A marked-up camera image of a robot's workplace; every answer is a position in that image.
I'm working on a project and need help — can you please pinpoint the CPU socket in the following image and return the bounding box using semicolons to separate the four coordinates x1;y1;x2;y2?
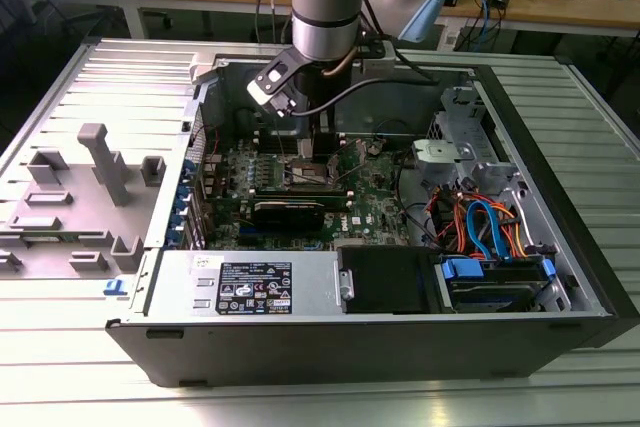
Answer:
282;151;346;189

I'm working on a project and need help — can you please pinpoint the black graphics card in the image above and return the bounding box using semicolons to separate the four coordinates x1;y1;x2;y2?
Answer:
248;199;327;234

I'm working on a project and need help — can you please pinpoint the silver metal drive cage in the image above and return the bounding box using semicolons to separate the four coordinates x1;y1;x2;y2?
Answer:
409;85;524;201

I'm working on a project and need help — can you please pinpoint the green motherboard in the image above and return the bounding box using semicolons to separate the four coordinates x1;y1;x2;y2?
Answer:
197;139;426;253

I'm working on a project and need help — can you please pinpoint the hard disk blue carrier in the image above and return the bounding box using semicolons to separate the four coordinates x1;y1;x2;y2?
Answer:
437;254;560;314

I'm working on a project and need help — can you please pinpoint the red fan wire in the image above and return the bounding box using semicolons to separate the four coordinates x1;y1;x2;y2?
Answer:
192;122;224;161

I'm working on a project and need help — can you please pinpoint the black grey PC case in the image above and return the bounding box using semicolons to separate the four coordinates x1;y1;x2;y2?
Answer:
103;49;640;389

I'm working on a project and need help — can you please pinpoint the brown cable sleeve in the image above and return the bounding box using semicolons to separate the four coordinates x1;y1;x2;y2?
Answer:
319;48;360;80

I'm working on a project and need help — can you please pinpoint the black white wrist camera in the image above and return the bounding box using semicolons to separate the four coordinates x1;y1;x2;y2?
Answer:
246;48;312;119

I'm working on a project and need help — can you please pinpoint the blue SATA cable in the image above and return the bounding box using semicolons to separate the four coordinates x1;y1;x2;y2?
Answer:
465;200;512;264

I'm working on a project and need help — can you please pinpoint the silver power supply unit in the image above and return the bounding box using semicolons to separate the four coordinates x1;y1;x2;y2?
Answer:
143;248;342;319

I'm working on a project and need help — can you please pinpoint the black camera cable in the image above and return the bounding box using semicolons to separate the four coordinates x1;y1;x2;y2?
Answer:
287;75;439;119

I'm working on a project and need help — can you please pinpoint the orange wire bundle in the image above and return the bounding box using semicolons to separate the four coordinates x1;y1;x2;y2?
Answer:
429;189;529;261

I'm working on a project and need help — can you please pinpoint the grey parts rack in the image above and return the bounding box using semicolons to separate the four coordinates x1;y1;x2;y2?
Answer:
0;121;169;282

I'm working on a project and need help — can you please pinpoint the green RAM stick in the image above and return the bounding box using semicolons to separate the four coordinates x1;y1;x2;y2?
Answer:
253;186;350;202

